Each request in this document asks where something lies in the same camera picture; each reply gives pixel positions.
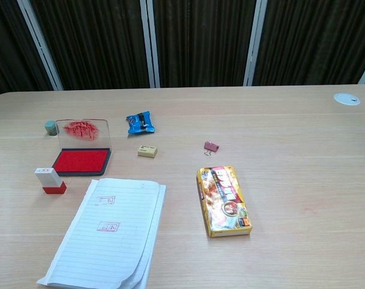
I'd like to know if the white round cable grommet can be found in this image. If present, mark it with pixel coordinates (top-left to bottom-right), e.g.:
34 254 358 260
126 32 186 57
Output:
333 92 361 106

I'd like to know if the yellow food box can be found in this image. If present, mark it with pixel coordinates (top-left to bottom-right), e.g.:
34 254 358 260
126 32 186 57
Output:
196 164 252 238

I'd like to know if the small green eraser block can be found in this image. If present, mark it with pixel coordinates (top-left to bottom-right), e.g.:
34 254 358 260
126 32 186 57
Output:
43 120 57 136

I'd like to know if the red ink pad clear lid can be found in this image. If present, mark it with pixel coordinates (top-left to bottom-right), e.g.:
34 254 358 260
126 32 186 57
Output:
51 119 113 177

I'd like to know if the small yellow eraser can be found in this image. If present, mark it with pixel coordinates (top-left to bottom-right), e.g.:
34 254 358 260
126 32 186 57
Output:
137 144 158 159

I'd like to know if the pink binder clip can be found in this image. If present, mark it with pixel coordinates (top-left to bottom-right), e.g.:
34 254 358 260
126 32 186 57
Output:
203 141 221 157

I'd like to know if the dark fabric partition panel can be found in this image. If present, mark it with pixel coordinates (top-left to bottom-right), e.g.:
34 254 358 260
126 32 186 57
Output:
30 0 150 90
0 0 54 99
254 0 365 87
154 0 257 89

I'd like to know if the blue snack packet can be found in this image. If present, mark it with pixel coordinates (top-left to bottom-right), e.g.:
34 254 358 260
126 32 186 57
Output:
125 110 158 135

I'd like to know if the white lined notebook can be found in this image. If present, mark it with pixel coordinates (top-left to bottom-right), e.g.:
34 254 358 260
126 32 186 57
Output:
36 178 167 288

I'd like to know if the white and red stamp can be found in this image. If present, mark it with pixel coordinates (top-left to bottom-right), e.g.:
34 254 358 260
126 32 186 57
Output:
34 167 67 195

